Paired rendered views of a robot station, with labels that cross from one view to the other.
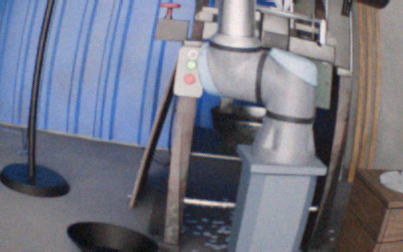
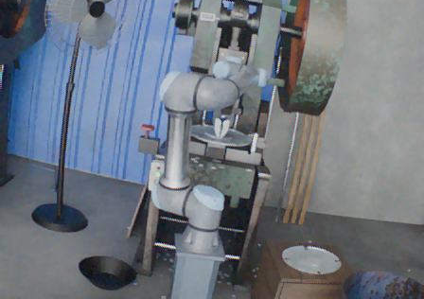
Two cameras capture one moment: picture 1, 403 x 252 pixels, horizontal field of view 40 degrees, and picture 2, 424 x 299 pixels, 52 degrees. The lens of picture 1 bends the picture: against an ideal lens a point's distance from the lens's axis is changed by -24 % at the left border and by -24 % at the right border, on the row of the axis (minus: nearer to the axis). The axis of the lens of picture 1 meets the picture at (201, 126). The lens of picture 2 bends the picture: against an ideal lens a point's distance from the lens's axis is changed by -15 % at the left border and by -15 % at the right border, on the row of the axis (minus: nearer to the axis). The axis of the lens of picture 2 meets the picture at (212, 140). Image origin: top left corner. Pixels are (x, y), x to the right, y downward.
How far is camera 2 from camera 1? 0.58 m
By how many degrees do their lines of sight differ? 2
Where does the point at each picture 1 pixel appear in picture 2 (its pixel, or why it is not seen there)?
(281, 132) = (195, 236)
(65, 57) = (89, 120)
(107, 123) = (121, 168)
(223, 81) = (165, 204)
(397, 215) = (290, 287)
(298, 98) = (207, 219)
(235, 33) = (172, 178)
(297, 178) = (205, 260)
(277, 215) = (194, 278)
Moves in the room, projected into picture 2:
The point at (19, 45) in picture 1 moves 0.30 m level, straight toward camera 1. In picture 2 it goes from (50, 104) to (49, 113)
